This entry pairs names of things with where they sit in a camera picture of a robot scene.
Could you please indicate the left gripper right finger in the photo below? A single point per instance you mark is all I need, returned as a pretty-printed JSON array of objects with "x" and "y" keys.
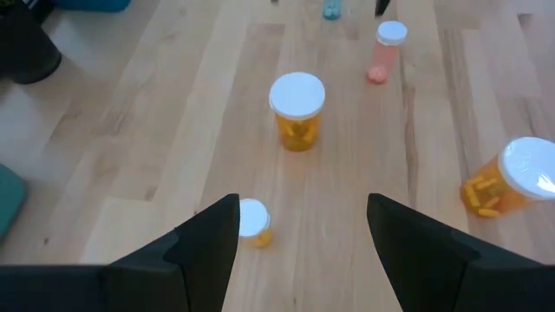
[{"x": 442, "y": 273}]

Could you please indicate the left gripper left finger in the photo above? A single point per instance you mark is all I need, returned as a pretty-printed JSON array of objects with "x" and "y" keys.
[{"x": 165, "y": 273}]

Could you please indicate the small orange pill bottle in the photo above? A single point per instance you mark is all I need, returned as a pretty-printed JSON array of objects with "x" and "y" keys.
[{"x": 255, "y": 216}]

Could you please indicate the small pink pill bottle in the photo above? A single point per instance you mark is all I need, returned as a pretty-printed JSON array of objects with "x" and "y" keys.
[{"x": 383, "y": 56}]

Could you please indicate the blue plastic bin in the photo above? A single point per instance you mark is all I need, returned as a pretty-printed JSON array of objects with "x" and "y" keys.
[{"x": 91, "y": 4}]

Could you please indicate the teal plastic bin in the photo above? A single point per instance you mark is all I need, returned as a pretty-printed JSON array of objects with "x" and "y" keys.
[{"x": 11, "y": 199}]

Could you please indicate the artificial plant in black pot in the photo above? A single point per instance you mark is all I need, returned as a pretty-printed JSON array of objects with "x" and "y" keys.
[{"x": 26, "y": 52}]

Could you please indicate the large orange pill bottle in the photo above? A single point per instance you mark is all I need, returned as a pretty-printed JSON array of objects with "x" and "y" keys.
[
  {"x": 297, "y": 97},
  {"x": 524, "y": 167}
]

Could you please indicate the small blue pill bottle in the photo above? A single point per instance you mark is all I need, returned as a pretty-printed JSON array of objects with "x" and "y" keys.
[{"x": 332, "y": 10}]

